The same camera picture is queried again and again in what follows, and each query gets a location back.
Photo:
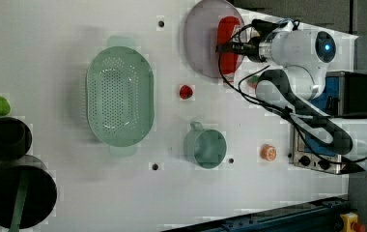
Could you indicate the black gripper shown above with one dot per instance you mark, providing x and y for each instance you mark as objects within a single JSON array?
[{"x": 251, "y": 48}]

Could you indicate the red plush ketchup bottle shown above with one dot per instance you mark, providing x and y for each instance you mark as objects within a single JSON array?
[{"x": 228, "y": 59}]

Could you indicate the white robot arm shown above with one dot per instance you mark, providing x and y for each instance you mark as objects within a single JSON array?
[{"x": 296, "y": 65}]

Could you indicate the grey oval plate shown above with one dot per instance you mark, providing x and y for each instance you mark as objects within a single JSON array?
[{"x": 200, "y": 34}]

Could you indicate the pink plush strawberry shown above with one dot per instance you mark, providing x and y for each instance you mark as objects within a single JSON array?
[{"x": 252, "y": 81}]

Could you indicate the small red plush berry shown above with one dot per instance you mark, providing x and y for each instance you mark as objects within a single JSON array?
[{"x": 185, "y": 92}]

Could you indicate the orange plush slice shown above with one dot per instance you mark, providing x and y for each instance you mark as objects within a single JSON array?
[{"x": 268, "y": 153}]

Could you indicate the green perforated colander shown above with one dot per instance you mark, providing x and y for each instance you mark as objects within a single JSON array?
[{"x": 120, "y": 91}]

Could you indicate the large black cylinder holder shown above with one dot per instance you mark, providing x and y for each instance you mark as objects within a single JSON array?
[{"x": 41, "y": 194}]

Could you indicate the small black cylinder holder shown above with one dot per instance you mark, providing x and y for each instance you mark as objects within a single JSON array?
[{"x": 15, "y": 138}]

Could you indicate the green spatula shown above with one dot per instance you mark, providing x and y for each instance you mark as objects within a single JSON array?
[{"x": 19, "y": 201}]

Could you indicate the green mug with handle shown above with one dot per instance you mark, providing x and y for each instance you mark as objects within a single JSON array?
[{"x": 204, "y": 147}]

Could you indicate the blue metal frame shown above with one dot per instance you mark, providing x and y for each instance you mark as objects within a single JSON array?
[{"x": 315, "y": 216}]

